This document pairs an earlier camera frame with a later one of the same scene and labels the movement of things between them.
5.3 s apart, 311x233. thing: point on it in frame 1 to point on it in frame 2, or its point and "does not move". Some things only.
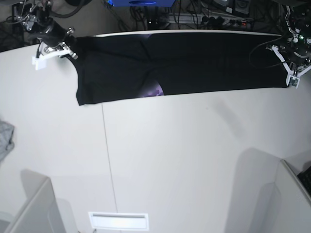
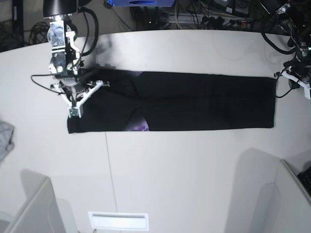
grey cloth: x=7 y=143 does not move
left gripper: x=52 y=34 to x=78 y=84
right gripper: x=298 y=50 to x=300 y=69
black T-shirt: x=109 y=67 to x=138 y=101
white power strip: x=208 y=19 does not move
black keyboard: x=305 y=177 does not move
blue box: x=149 y=3 does not move
